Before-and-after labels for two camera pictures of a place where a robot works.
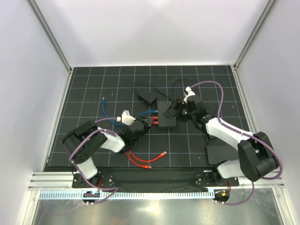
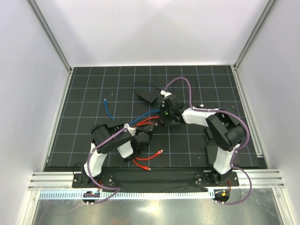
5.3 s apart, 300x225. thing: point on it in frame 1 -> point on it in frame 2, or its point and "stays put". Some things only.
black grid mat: [164, 110] stays put
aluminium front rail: [48, 180] stays put
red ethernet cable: [163, 153] -> [160, 152]
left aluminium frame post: [50, 35] stays put
